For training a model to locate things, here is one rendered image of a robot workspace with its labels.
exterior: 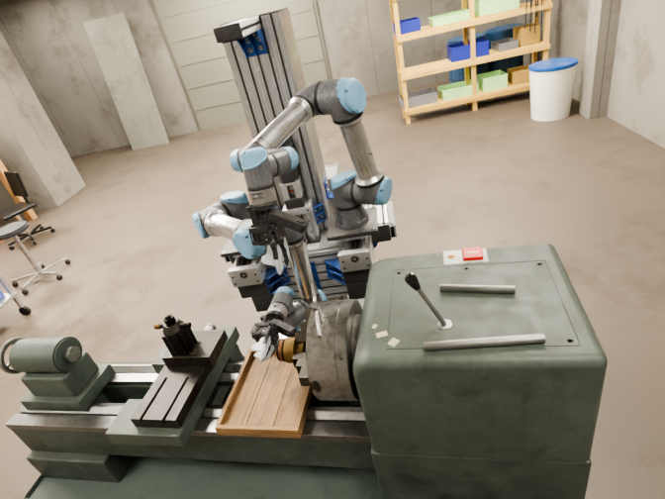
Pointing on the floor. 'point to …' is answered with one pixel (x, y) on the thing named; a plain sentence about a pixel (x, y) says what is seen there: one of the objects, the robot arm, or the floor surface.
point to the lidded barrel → (551, 88)
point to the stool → (27, 254)
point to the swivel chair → (19, 204)
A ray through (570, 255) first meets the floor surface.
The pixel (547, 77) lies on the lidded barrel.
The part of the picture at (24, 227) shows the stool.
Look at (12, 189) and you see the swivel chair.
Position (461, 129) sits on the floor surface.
